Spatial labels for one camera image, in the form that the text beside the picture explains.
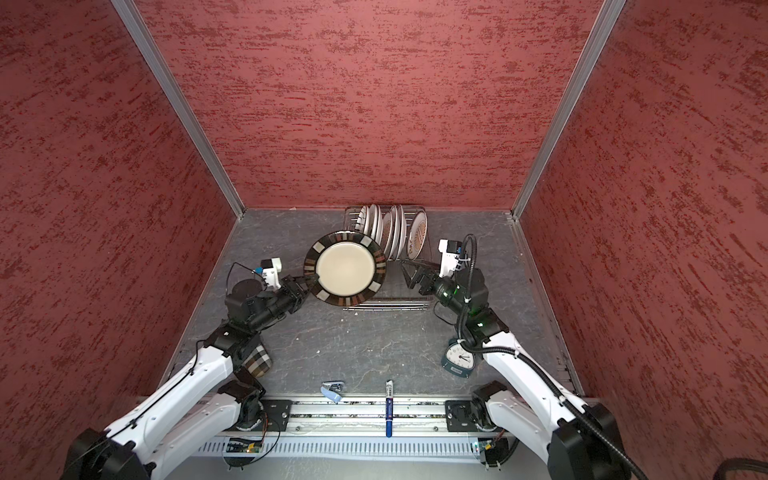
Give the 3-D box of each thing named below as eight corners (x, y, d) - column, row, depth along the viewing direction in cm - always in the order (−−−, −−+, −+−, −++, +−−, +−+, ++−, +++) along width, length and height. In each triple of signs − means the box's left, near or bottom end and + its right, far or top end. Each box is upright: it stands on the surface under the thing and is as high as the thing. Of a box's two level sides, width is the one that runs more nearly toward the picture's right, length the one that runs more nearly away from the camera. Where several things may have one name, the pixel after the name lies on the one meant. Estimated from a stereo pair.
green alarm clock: (438, 368, 84) (441, 363, 80) (446, 342, 89) (448, 336, 85) (468, 381, 82) (471, 376, 78) (474, 353, 87) (478, 347, 83)
